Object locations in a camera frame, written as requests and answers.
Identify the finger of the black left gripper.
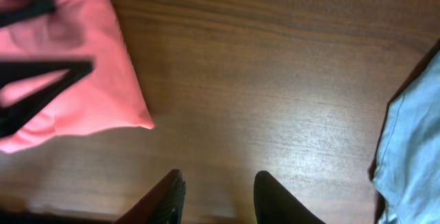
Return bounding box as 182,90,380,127
1,60,94,138
1,0,56,27

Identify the light blue t-shirt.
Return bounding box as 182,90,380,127
373,55,439,223

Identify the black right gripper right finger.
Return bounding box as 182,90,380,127
254,170,325,224

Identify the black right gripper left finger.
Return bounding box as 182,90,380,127
113,169,186,224

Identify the salmon pink t-shirt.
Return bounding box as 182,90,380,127
1,0,154,153

